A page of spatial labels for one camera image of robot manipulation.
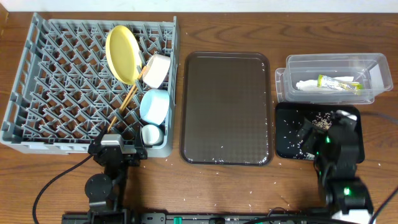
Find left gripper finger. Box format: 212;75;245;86
95;128;106;144
134;127;144;152

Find small white cup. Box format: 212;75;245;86
141;124;164;146

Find light blue bowl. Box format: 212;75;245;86
139;89;170;125

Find white napkin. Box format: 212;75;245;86
296;77;357;91

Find green snack wrapper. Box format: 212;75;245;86
317;75;363;93

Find wooden chopstick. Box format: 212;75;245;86
119;66;147;113
107;84;137;133

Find white bowl with food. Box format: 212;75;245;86
142;54;171;88

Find yellow round plate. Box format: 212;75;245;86
105;25;142;85

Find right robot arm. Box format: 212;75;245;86
296;110;374;223

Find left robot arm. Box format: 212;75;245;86
85;129;147;224

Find black waste tray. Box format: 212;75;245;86
275;102;365;163

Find grey plastic dishwasher rack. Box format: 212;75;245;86
0;12;181;158

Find clear plastic waste bin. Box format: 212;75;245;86
275;53;393;105

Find rice and food scraps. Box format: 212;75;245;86
295;112;331;160

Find dark brown serving tray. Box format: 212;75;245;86
180;52;274;166

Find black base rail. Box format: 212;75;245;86
61;211;332;224

